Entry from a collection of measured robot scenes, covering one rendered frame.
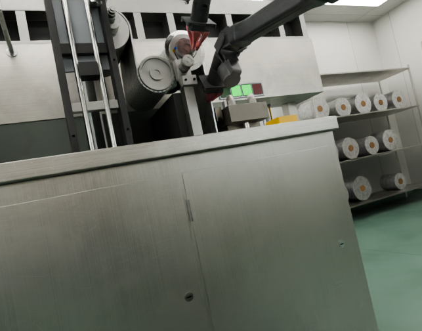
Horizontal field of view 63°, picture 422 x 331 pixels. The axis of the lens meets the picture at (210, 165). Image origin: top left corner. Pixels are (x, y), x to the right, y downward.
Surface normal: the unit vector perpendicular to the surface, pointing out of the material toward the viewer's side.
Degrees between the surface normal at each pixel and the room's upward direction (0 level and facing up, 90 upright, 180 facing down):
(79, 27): 90
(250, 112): 90
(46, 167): 90
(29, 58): 90
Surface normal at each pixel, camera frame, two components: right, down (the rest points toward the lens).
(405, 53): -0.90, 0.17
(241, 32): -0.78, 0.06
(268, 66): 0.39, -0.14
